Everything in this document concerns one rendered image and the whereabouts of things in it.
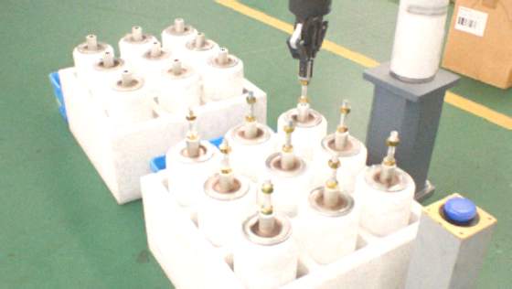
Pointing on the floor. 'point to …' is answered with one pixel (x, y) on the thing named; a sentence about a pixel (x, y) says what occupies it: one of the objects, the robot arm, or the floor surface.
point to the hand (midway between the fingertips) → (305, 68)
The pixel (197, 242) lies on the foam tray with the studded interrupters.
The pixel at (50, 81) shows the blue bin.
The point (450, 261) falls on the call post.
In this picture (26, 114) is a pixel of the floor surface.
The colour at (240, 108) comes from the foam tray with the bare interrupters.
